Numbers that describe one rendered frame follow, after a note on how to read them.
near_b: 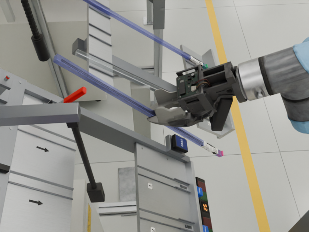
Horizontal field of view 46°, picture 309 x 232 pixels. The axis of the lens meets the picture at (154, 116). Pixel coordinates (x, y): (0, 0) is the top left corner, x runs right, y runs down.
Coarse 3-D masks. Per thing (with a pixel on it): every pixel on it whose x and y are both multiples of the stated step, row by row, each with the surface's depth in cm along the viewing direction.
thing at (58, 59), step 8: (56, 56) 63; (64, 64) 63; (72, 64) 64; (72, 72) 65; (80, 72) 65; (88, 72) 67; (88, 80) 67; (96, 80) 68; (104, 88) 69; (112, 88) 70; (120, 96) 71; (128, 96) 73; (128, 104) 73; (136, 104) 74; (144, 112) 76; (152, 112) 77; (176, 128) 82; (184, 136) 84; (192, 136) 86; (200, 144) 88
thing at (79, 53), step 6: (78, 54) 84; (84, 54) 84; (90, 60) 86; (96, 60) 86; (102, 66) 88; (108, 66) 88; (114, 66) 90; (114, 72) 90; (120, 72) 90; (126, 72) 92; (126, 78) 92; (132, 78) 92; (138, 78) 94; (138, 84) 94; (144, 84) 95; (150, 84) 96
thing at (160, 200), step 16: (144, 160) 92; (160, 160) 97; (176, 160) 102; (144, 176) 89; (160, 176) 94; (176, 176) 98; (144, 192) 86; (160, 192) 91; (176, 192) 95; (144, 208) 84; (160, 208) 88; (176, 208) 92; (144, 224) 81; (160, 224) 85; (176, 224) 89; (192, 224) 94
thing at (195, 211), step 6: (186, 162) 104; (192, 162) 103; (186, 168) 103; (192, 168) 102; (186, 174) 102; (192, 174) 101; (192, 180) 100; (192, 186) 99; (192, 192) 98; (192, 198) 97; (198, 198) 97; (192, 204) 96; (198, 204) 96; (192, 210) 96; (198, 210) 95; (192, 216) 95; (198, 216) 94; (198, 222) 93; (198, 228) 92
